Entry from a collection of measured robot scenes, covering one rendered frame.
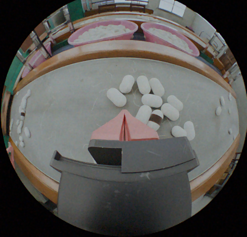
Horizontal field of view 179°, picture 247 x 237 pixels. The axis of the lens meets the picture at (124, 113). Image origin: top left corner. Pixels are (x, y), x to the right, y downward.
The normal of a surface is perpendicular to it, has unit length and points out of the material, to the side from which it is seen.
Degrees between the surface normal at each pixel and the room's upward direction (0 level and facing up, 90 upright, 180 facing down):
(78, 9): 90
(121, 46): 0
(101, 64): 0
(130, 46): 0
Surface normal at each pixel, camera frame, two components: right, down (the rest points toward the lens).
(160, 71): 0.02, -0.22
